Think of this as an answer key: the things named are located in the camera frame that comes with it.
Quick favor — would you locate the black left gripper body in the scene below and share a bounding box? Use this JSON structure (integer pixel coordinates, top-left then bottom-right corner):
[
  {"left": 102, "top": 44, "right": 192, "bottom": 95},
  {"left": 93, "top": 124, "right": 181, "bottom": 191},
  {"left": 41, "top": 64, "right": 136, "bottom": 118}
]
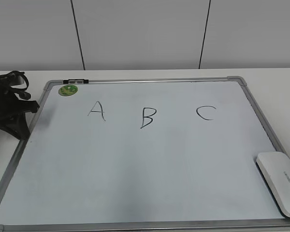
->
[{"left": 0, "top": 72, "right": 21, "bottom": 120}]

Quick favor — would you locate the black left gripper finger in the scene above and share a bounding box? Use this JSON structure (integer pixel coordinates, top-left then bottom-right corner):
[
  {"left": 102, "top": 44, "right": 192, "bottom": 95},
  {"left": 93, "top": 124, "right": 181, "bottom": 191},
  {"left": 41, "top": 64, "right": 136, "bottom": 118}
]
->
[
  {"left": 0, "top": 113, "right": 30, "bottom": 140},
  {"left": 13, "top": 100, "right": 40, "bottom": 114}
]

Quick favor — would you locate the white board eraser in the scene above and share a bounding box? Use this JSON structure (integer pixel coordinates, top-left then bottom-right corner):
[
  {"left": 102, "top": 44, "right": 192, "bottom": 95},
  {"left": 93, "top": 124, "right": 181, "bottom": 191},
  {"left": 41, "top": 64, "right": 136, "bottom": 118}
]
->
[{"left": 256, "top": 152, "right": 290, "bottom": 218}]

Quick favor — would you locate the green round magnet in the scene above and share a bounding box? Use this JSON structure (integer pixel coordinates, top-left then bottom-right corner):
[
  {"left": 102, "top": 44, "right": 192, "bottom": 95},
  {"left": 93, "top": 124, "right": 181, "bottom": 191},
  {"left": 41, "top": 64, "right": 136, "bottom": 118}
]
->
[{"left": 58, "top": 85, "right": 78, "bottom": 97}]

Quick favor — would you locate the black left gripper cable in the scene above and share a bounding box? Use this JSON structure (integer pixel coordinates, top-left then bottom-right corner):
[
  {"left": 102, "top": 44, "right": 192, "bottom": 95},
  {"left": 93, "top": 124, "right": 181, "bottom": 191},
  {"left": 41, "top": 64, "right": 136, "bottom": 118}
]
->
[{"left": 0, "top": 70, "right": 32, "bottom": 101}]

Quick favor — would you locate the white board with grey frame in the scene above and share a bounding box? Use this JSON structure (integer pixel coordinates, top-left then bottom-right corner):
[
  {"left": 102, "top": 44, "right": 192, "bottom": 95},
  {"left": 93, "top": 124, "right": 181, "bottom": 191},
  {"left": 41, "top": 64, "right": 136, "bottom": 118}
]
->
[{"left": 0, "top": 76, "right": 290, "bottom": 232}]

